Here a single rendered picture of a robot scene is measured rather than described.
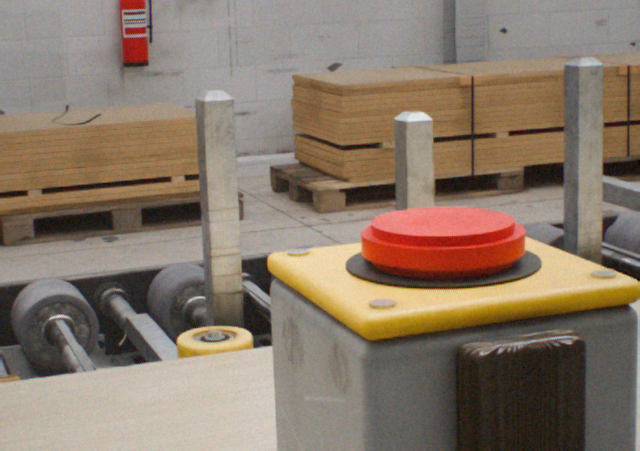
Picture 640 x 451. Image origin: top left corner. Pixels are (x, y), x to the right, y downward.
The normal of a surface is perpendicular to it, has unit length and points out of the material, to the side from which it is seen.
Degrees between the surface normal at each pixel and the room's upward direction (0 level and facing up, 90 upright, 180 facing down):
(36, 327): 90
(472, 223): 0
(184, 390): 0
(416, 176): 90
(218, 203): 90
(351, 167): 90
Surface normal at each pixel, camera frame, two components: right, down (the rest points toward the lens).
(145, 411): -0.04, -0.98
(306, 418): -0.94, 0.10
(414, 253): -0.42, 0.18
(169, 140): 0.37, 0.17
